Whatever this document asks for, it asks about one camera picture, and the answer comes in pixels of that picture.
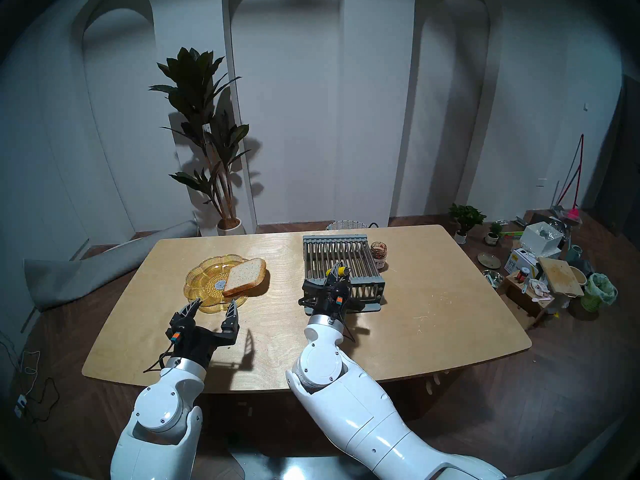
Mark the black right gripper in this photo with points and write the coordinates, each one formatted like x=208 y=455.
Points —
x=325 y=299

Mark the tall potted plant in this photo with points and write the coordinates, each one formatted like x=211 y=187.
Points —
x=197 y=99

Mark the low wooden stool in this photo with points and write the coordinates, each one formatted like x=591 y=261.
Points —
x=527 y=301

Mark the amber glass flower plate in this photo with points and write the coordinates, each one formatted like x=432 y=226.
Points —
x=202 y=281

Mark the grey ceramic plate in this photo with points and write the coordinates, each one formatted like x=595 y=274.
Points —
x=489 y=260

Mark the white power strip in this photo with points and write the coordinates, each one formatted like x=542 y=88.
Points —
x=19 y=406

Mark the woven wicker basket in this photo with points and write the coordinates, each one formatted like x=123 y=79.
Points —
x=346 y=226

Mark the slice of bread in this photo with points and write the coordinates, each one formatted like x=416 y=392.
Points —
x=244 y=276

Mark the metal bowl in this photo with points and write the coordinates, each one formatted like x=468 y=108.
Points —
x=493 y=278

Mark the white kitchen appliance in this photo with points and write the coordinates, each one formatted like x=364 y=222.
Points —
x=539 y=239

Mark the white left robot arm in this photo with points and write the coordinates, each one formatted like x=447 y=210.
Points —
x=160 y=409

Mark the grey dish drying rack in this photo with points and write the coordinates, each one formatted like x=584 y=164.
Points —
x=340 y=254

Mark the bushy small potted plant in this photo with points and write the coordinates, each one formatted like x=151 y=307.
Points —
x=466 y=216

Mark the wooden cutting board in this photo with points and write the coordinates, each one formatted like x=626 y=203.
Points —
x=560 y=276

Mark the green mesh bag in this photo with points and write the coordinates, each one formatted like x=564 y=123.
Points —
x=599 y=293

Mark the tiny potted plant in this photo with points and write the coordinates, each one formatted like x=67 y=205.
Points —
x=493 y=234

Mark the teal jug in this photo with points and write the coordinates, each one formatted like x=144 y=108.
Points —
x=574 y=254

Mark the white cardboard box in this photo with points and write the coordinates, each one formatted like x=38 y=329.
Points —
x=519 y=261

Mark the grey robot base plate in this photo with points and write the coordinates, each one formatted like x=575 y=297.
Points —
x=280 y=471

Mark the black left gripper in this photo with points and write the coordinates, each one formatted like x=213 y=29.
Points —
x=200 y=341

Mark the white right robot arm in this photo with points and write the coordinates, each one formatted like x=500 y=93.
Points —
x=350 y=399

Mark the beige bowl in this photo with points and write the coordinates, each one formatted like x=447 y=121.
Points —
x=579 y=276

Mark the glass jam jar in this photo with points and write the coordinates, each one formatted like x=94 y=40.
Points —
x=379 y=255

